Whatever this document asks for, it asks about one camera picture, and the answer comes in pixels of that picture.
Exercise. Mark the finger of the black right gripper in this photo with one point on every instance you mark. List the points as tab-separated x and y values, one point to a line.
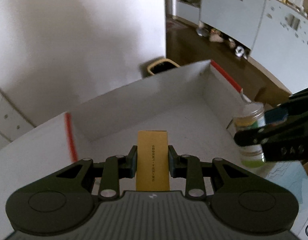
249	137

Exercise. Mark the red cardboard storage box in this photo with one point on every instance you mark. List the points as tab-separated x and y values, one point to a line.
193	103

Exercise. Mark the yellow rectangular box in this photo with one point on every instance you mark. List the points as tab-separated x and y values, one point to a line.
152	161

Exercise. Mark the silver shoe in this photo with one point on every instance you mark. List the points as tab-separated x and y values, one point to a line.
239	51

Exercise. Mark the white slipper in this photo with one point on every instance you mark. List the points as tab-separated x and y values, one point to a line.
215	38

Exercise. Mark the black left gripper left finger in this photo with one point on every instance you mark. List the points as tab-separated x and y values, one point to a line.
67	199

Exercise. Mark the white storage cabinet unit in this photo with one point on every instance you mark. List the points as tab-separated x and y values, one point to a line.
275	34

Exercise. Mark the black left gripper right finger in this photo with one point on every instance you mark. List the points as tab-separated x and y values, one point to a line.
236	197

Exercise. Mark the wooden chair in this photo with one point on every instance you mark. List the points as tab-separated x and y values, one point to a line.
271	96

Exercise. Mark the blue patterned table mat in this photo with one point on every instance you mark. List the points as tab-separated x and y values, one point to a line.
293	177

